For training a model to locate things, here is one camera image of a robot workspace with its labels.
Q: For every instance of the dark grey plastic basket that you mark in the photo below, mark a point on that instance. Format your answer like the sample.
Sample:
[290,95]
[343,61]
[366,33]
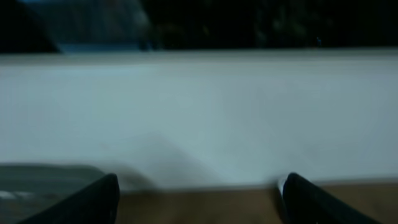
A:
[28,189]

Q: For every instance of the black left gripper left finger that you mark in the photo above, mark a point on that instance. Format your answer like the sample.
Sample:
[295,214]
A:
[95,204]

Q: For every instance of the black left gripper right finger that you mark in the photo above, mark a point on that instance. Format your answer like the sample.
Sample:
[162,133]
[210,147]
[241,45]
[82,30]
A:
[302,202]

